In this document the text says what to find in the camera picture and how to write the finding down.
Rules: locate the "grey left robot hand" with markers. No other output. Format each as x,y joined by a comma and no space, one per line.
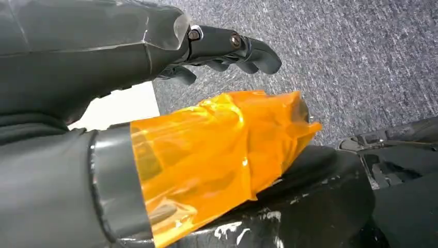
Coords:
85,171

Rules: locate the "white board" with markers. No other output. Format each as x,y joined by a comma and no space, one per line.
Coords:
119,109

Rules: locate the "black robot leg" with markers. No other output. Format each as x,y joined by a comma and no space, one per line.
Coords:
403,178

